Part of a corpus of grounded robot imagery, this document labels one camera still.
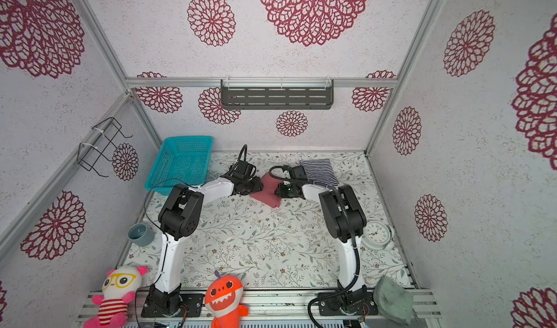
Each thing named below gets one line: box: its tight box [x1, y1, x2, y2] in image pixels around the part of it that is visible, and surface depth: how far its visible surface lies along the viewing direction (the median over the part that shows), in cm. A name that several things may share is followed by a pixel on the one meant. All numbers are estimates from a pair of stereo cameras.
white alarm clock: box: [361, 219, 395, 252], surface depth 87 cm
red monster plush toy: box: [204, 269, 249, 328], surface depth 70 cm
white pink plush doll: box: [84, 265, 149, 328], surface depth 72 cm
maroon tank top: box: [249, 172, 285, 209], surface depth 101 cm
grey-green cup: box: [127, 222, 156, 247], surface depth 87 cm
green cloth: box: [373, 275, 420, 326], surface depth 75 cm
